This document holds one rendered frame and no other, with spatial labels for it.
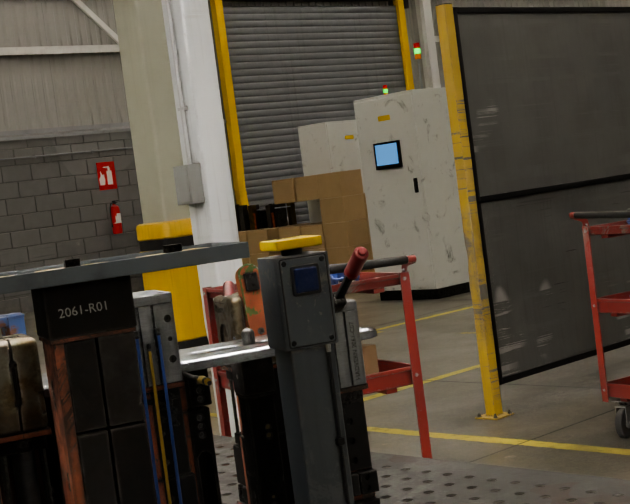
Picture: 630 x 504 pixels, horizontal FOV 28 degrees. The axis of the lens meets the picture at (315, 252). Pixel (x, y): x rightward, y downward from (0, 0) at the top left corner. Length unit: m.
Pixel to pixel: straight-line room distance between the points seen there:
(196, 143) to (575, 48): 2.20
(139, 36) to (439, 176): 4.06
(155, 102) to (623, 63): 3.44
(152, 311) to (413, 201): 10.45
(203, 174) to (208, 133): 0.19
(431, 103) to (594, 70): 5.24
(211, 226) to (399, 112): 6.40
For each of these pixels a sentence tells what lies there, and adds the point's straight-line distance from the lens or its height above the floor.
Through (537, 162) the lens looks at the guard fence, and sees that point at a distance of 6.51.
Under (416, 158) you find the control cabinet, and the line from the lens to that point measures 11.93.
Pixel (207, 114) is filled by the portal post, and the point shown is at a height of 1.61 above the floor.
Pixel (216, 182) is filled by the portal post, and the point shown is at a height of 1.29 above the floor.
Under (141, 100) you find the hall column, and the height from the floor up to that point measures 1.98.
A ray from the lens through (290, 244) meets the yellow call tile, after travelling 1.49.
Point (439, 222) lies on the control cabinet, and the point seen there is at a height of 0.72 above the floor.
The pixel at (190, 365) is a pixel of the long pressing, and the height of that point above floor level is 1.00.
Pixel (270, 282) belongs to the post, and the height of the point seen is 1.11.
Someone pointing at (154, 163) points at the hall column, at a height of 1.52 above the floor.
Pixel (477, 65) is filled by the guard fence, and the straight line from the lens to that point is 6.25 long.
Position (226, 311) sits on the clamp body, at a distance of 2.03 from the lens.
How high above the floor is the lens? 1.22
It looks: 3 degrees down
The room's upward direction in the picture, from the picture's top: 7 degrees counter-clockwise
